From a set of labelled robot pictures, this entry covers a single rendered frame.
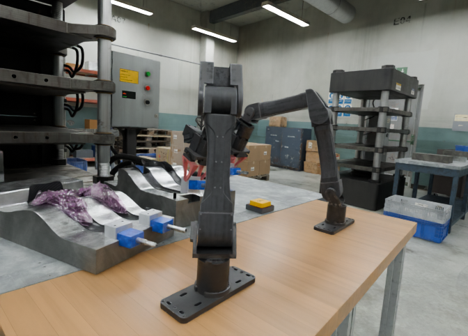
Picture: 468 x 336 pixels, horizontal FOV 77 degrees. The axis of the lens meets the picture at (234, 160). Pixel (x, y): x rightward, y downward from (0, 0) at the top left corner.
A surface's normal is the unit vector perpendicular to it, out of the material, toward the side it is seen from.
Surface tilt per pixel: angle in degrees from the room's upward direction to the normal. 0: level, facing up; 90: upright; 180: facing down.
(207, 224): 74
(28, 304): 0
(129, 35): 90
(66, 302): 0
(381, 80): 90
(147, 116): 90
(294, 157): 90
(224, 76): 78
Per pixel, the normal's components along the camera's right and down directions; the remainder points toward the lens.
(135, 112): 0.73, 0.13
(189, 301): 0.06, -0.99
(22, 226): -0.43, 0.08
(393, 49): -0.72, 0.04
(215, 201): 0.11, -0.14
